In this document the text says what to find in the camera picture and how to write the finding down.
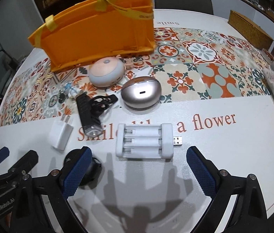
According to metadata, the white wall plug adapter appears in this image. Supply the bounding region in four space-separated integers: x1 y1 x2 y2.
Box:
48 115 74 151

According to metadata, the pink white round device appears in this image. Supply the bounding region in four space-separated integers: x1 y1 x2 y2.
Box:
89 55 133 88

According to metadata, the woven rectangular basket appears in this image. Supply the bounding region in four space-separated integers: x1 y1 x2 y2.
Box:
228 10 273 50

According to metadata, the small black ring object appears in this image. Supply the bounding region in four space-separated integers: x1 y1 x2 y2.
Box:
58 91 66 104

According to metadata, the white battery charger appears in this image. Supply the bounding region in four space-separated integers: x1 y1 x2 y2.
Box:
115 123 183 159

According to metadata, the small blue white figurine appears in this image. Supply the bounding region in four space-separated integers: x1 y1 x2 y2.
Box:
64 82 84 99

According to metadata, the black chair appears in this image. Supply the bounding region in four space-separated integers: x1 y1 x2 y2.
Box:
154 0 214 15

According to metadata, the black bike light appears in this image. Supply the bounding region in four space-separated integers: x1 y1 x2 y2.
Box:
76 93 118 138

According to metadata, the dark grey round device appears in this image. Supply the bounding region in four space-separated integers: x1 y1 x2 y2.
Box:
63 149 103 187

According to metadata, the patterned table runner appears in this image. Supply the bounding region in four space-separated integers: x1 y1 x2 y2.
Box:
0 27 270 126

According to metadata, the rose gold oval device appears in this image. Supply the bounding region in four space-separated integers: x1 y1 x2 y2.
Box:
121 76 162 110

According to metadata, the orange felt organizer bag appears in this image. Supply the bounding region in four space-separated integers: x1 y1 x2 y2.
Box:
28 0 155 72

